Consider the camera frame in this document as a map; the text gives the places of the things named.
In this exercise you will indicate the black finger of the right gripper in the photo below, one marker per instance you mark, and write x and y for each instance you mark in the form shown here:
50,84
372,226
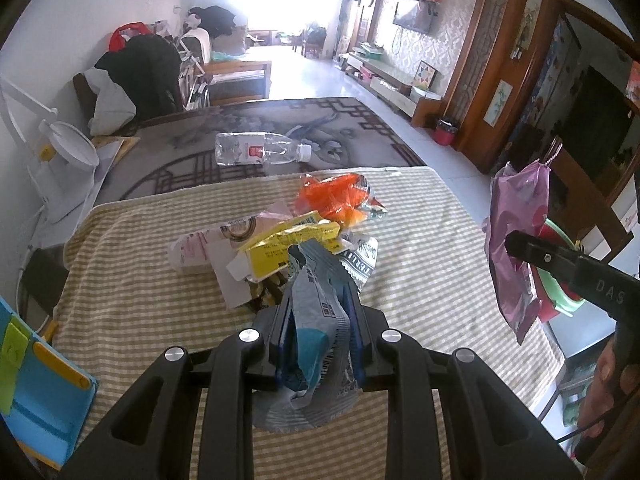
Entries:
561,262

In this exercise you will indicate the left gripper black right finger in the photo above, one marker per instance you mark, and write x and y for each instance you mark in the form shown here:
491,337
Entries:
447,410

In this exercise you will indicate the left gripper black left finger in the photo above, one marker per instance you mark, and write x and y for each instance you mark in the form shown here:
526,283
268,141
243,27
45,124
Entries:
189,414

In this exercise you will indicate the pink plastic snack bag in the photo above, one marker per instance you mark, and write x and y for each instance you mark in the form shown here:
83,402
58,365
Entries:
517,212

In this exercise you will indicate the silver blue snack wrapper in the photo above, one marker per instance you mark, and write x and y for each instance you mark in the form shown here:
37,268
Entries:
316,379

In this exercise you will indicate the red green trash bucket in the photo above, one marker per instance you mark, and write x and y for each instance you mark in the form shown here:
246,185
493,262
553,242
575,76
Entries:
556,298

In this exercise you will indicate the small red trash bin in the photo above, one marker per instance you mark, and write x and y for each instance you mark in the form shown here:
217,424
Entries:
445,131

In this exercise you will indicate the person's right hand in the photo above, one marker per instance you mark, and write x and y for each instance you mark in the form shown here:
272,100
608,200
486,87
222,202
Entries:
599,398

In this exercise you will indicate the wooden chair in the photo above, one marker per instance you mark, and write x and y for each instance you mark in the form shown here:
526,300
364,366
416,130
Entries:
579,208

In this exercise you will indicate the blue yellow green box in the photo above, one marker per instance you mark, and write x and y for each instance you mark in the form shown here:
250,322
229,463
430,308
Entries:
45,398

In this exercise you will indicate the beige striped table cloth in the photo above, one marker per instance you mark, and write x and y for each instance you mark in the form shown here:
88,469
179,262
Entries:
123,304

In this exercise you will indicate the brown cardboard piece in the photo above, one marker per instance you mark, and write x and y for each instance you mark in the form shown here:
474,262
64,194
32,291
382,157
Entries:
243,293

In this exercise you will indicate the pink white paper carton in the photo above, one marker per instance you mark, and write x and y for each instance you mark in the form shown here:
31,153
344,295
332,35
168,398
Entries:
199,251

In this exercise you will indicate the white grey printed wrapper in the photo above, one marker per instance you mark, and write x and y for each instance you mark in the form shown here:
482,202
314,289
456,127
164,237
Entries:
359,257

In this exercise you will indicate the yellow crumpled carton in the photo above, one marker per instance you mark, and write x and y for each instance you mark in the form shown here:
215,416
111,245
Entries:
266,253

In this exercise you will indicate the orange plastic wrapper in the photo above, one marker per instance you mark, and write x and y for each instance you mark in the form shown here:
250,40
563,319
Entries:
346,199

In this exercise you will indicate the low tv cabinet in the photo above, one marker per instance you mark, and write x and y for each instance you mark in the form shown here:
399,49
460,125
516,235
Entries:
395,88

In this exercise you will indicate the white standing fan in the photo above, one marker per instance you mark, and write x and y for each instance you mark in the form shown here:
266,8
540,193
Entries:
62,162

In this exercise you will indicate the grey patterned carpet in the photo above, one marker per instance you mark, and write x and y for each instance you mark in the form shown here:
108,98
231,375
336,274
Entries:
179,151

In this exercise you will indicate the clear plastic water bottle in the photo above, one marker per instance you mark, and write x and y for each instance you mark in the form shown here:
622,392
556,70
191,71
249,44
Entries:
259,149

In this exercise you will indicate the white plastic bag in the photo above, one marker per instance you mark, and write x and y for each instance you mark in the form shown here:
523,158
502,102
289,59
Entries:
113,108

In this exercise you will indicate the wooden sofa bench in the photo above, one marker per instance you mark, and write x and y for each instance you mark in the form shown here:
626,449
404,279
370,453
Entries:
237,81

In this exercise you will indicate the black clothes pile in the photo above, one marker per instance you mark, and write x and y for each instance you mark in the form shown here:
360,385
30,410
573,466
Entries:
148,70

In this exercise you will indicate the wall mounted television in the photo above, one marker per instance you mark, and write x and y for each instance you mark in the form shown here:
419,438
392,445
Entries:
415,15

